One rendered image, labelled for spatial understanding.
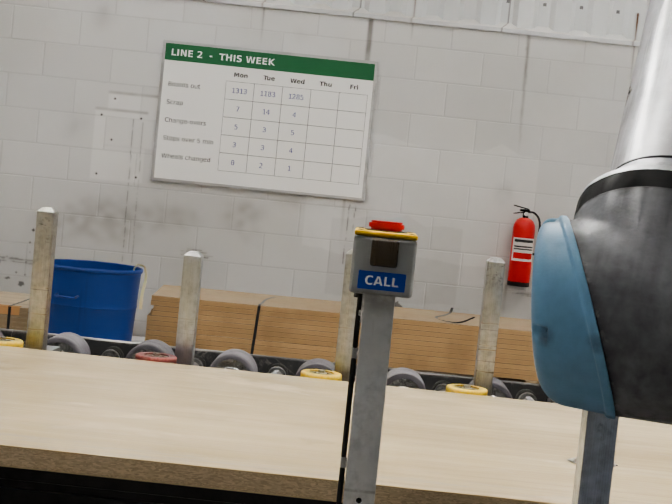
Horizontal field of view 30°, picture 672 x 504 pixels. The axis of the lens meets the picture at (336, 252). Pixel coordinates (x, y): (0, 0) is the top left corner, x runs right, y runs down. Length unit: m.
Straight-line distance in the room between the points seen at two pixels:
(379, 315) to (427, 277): 7.13
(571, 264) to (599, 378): 0.07
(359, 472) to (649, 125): 0.71
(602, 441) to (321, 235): 7.09
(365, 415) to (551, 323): 0.70
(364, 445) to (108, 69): 7.29
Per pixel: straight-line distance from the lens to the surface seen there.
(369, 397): 1.41
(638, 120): 0.83
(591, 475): 1.44
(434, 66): 8.54
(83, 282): 6.81
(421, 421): 2.05
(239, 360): 2.92
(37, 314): 2.58
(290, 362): 3.04
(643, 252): 0.74
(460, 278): 8.54
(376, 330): 1.40
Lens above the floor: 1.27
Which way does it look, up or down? 3 degrees down
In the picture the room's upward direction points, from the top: 6 degrees clockwise
